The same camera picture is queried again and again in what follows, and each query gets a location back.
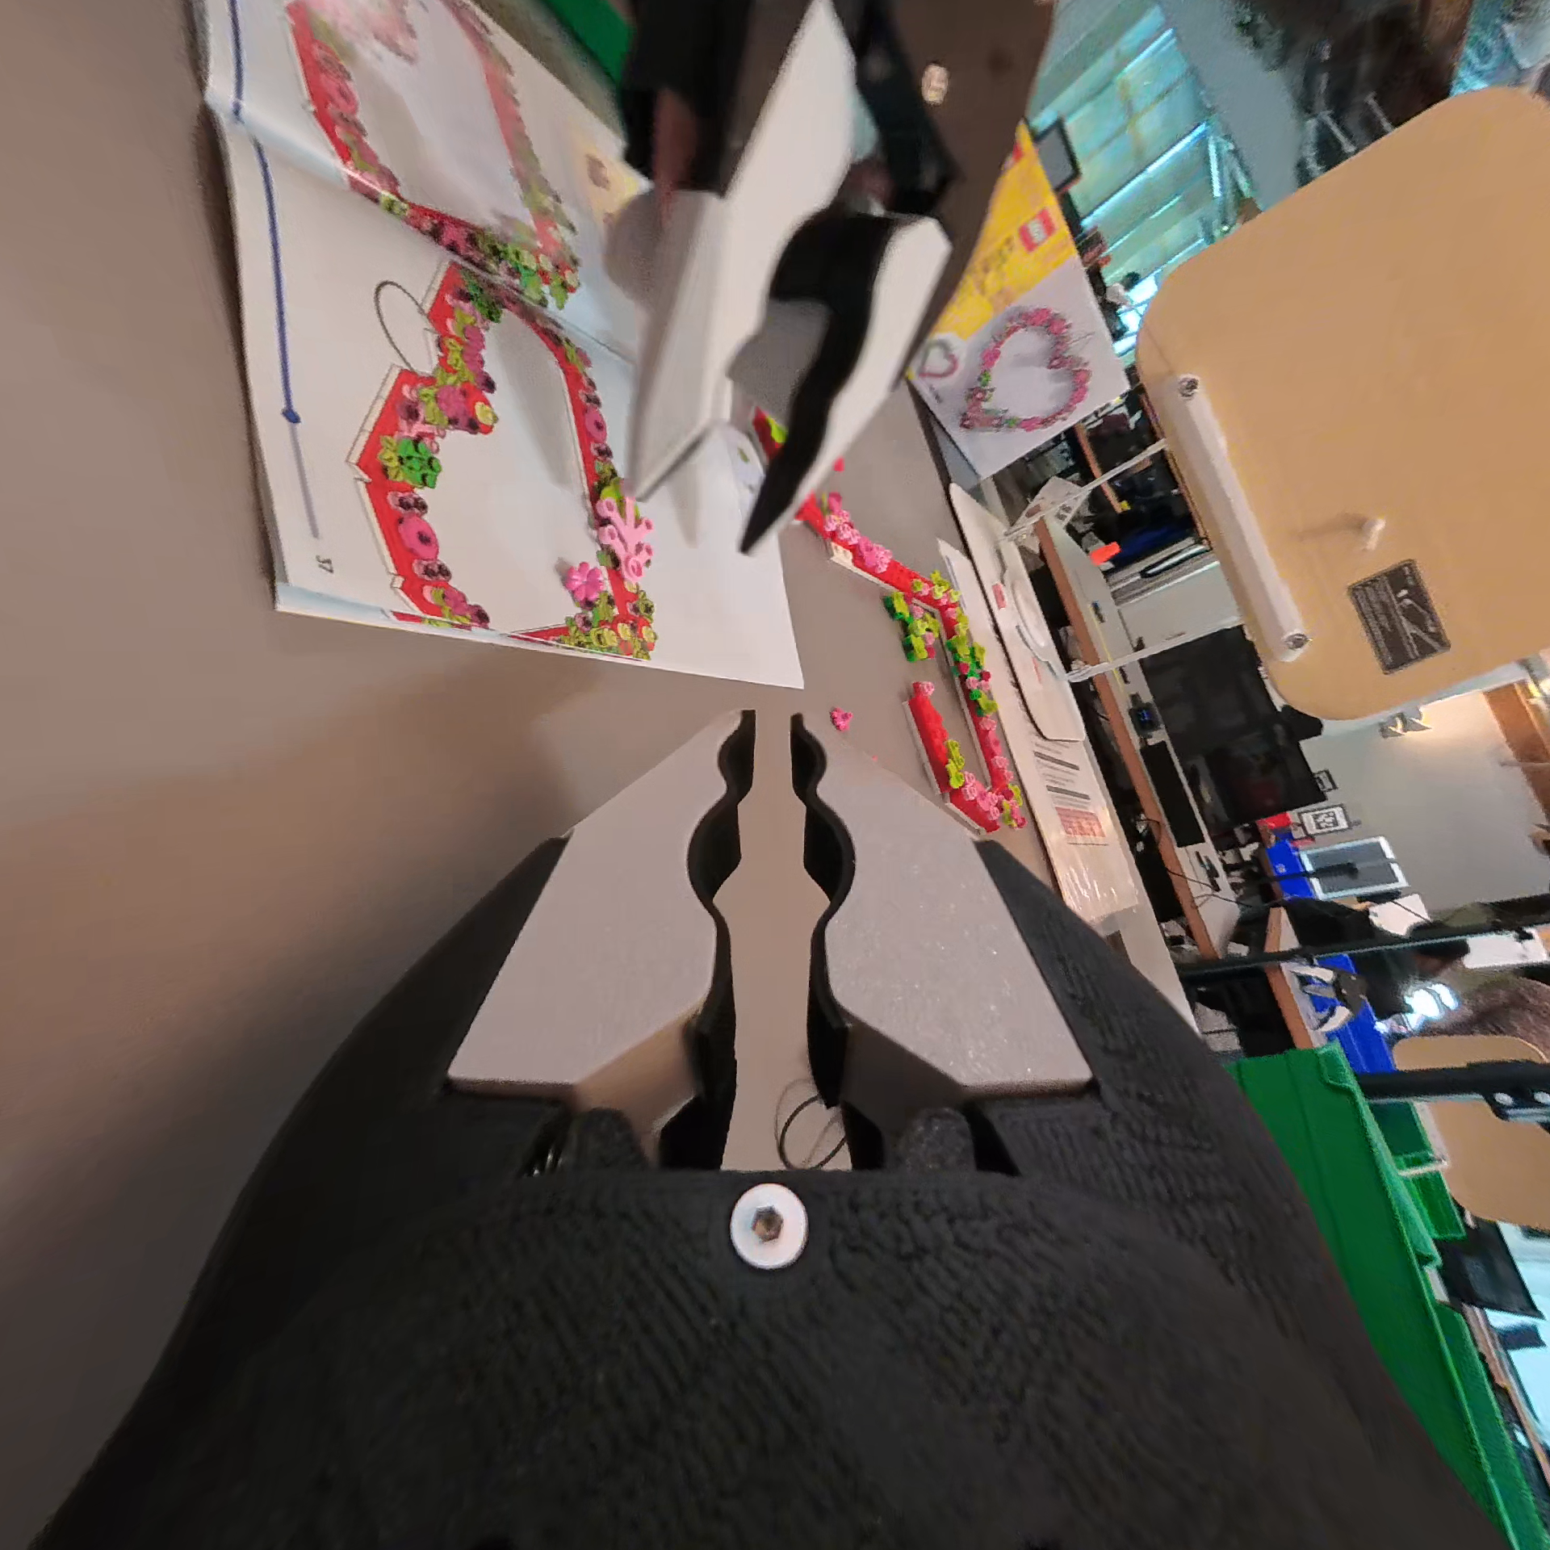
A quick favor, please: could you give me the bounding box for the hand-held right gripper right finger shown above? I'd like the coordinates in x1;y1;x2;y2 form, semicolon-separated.
790;712;1100;1171

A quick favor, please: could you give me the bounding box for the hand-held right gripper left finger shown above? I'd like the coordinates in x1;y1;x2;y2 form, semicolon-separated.
445;710;761;1171

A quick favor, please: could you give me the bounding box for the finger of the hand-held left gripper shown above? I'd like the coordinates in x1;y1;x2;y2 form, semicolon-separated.
604;0;866;503
737;202;956;555

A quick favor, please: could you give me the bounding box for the yellow lego set box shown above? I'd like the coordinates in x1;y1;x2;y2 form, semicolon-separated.
908;121;1134;479

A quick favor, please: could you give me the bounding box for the lego instruction booklet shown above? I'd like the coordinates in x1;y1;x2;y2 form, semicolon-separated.
194;0;807;691

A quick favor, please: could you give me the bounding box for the printed sheet in plastic sleeve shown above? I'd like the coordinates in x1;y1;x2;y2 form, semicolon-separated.
936;535;1145;931

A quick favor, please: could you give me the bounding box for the thin black elastic loop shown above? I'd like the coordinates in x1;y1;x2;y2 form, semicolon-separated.
776;1077;849;1169

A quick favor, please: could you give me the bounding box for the large window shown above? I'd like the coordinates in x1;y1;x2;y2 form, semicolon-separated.
1030;0;1250;256

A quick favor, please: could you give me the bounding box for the green plastic bin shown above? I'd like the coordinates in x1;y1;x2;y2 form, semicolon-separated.
539;0;637;86
1226;1040;1550;1550

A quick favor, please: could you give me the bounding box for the white rounded card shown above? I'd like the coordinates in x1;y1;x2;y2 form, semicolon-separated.
949;481;1087;743

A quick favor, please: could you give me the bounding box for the long wooden edged desk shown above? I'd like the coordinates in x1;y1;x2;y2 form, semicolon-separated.
1030;520;1322;1055

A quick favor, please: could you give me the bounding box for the black monitor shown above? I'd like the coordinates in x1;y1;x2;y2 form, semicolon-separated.
1139;623;1327;848

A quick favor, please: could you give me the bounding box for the black metal bar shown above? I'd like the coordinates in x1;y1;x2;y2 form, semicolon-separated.
1176;922;1550;985

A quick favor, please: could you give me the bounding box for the white framed screen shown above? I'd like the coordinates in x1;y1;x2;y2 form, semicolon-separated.
1301;835;1401;898

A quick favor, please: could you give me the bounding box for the plywood chair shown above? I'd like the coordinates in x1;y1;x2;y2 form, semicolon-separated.
1357;1033;1550;1234
1003;84;1550;725

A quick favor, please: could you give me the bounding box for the red flowered lego heart frame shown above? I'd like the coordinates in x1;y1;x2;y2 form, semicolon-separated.
794;487;1034;837

